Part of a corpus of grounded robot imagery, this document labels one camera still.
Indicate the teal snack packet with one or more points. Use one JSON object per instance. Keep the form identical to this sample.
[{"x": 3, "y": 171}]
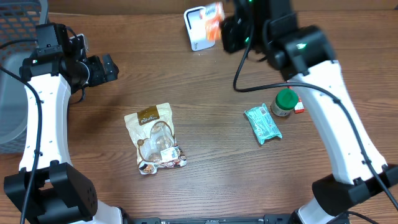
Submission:
[{"x": 262, "y": 124}]

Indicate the white barcode scanner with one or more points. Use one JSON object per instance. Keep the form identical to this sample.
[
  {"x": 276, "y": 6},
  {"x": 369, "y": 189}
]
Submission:
[{"x": 196, "y": 29}]

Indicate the green lid jar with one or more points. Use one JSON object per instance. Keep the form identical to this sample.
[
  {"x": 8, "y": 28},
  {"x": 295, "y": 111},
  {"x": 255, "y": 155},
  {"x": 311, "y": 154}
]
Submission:
[{"x": 284, "y": 102}]

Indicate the orange snack packet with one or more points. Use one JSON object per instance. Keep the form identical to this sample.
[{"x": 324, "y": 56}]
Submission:
[{"x": 212, "y": 16}]

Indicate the beige dried food bag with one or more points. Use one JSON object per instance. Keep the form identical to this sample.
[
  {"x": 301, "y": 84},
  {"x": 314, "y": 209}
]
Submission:
[{"x": 152, "y": 133}]

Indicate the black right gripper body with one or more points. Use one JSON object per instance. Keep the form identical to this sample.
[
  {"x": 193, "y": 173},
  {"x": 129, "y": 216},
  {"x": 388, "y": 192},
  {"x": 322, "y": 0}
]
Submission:
[{"x": 239, "y": 39}]

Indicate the grey plastic mesh basket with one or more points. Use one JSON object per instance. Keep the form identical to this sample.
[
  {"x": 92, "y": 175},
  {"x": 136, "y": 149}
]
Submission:
[{"x": 18, "y": 21}]

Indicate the red stick snack packet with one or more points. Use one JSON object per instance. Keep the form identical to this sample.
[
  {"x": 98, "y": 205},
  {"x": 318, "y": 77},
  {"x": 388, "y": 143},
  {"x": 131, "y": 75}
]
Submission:
[{"x": 299, "y": 107}]

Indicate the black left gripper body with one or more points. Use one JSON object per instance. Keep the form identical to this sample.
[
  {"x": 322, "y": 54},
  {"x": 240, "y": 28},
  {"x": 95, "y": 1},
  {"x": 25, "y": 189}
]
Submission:
[{"x": 97, "y": 76}]

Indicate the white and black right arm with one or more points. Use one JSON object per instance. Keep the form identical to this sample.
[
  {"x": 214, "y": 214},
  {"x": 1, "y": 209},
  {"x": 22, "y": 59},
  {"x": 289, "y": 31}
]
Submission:
[{"x": 307, "y": 62}]

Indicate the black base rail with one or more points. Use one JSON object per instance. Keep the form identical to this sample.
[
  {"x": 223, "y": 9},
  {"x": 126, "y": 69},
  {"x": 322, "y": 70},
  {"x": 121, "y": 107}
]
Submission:
[{"x": 266, "y": 219}]

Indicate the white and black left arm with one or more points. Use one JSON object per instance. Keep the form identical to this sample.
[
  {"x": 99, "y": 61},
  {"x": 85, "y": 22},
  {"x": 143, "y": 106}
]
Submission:
[{"x": 47, "y": 188}]

